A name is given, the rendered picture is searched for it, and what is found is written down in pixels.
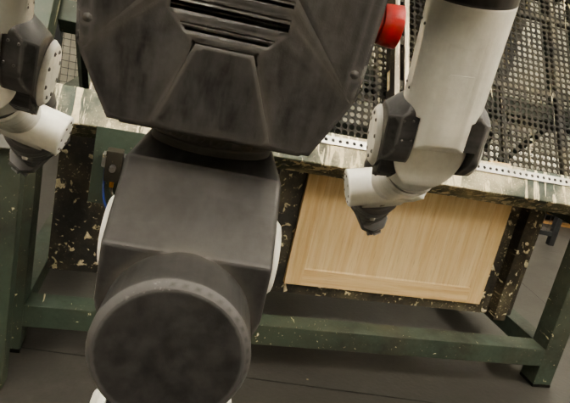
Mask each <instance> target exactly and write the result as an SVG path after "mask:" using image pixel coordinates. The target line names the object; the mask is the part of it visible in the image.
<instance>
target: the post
mask: <svg viewBox="0 0 570 403"><path fill-rule="evenodd" d="M9 150H10V149H5V148H0V389H2V388H3V385H4V383H5V381H6V379H7V377H8V359H9V350H10V339H11V330H12V321H13V311H14V293H15V283H16V273H17V264H18V254H19V245H20V226H21V216H22V207H23V198H24V188H25V176H23V175H22V174H21V173H19V174H17V173H15V172H14V171H13V170H12V169H11V167H12V166H11V165H10V164H9Z"/></svg>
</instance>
